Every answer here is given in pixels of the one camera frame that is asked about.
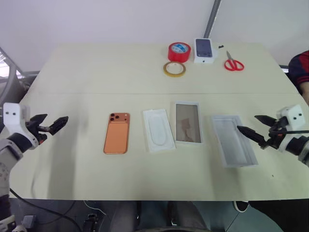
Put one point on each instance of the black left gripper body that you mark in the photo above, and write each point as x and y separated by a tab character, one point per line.
36	129

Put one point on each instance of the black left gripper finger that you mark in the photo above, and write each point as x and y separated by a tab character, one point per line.
58	124
38	119

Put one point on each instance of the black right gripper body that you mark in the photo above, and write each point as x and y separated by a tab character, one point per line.
275	136

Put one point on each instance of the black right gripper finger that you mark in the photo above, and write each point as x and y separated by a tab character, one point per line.
265	120
252	134

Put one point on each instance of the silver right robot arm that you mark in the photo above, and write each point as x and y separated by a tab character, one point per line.
295	146

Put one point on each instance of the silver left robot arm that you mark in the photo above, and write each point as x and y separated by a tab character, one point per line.
10	149

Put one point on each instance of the white phone box base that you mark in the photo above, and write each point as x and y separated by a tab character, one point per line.
233	142

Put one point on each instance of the white phone box lid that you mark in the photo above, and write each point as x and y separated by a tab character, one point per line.
188	123

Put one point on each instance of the white box with dark phone print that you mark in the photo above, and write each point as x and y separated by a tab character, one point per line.
204	49

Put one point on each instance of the orange smartphone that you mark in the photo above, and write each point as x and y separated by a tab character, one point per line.
117	135

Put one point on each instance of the person in red dark shirt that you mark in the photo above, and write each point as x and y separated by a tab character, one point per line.
299	70

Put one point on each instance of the white shoe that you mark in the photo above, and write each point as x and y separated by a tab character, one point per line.
241	206

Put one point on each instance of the small grey block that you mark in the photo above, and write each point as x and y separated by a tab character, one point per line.
29	221

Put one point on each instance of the white paper insert tray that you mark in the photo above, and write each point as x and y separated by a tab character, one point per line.
158	131

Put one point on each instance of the black floor device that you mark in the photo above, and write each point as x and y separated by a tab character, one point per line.
91	222

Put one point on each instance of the yellow tape roll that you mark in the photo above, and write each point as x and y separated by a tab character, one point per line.
167	71

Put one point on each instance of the red tape roll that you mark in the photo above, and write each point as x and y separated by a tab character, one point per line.
179	54

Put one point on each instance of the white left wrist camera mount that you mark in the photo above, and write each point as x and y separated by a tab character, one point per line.
15	118

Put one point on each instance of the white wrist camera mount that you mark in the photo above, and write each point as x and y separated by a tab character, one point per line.
15	118
293	116

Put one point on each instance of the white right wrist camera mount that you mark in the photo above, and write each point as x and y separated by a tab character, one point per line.
293	116

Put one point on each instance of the grey metal frame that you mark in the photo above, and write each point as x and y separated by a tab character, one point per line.
8	72

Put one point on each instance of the grey metal wall rail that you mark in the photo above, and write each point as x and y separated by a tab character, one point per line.
212	19

